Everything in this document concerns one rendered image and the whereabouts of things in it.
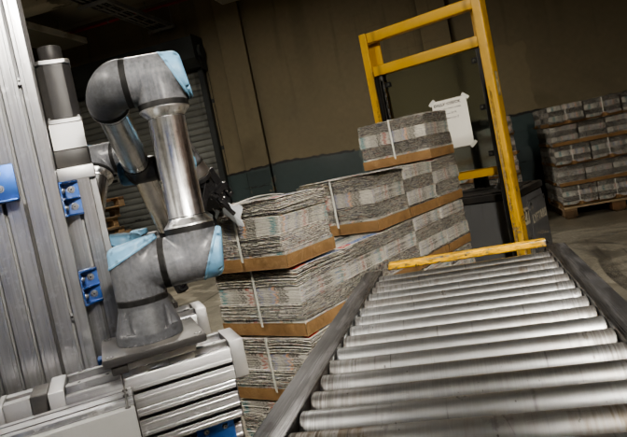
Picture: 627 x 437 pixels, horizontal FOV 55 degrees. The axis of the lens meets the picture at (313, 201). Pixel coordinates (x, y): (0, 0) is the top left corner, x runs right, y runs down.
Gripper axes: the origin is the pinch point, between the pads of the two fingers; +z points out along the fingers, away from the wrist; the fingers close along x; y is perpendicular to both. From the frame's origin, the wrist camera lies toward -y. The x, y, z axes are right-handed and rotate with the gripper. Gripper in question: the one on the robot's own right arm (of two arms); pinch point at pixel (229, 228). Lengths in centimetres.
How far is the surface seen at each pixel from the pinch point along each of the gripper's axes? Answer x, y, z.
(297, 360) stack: -11.7, -17.7, 44.0
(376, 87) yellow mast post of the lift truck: 32, 181, 41
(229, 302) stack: 13.5, -7.3, 26.2
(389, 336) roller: -81, -51, -7
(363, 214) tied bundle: -13, 51, 38
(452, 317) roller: -90, -42, -2
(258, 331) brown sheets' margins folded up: 2.1, -13.0, 34.9
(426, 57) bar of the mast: -3, 184, 34
